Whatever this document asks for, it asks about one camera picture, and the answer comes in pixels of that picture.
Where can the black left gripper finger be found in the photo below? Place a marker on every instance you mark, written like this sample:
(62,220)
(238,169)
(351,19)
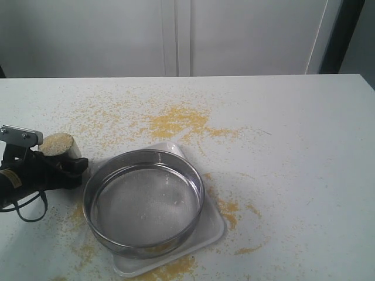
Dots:
(73,171)

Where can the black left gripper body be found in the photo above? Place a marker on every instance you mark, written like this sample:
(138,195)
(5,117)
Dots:
(24,171)

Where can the stainless steel cup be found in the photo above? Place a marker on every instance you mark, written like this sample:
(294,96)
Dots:
(73,152)

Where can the yellow and white grain mix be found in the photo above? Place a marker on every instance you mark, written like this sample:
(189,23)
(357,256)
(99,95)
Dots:
(56,144)

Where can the round steel mesh sieve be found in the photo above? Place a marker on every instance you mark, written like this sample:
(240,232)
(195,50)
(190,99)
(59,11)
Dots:
(144,203)

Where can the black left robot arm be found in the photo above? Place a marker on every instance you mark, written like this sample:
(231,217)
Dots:
(25,171)

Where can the white cabinet behind table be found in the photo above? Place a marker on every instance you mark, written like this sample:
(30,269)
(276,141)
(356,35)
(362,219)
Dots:
(164,38)

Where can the white square plastic tray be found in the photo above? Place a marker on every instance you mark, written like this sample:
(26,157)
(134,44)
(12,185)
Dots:
(209,229)

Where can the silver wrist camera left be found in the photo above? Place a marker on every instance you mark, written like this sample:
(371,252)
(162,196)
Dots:
(26,138)

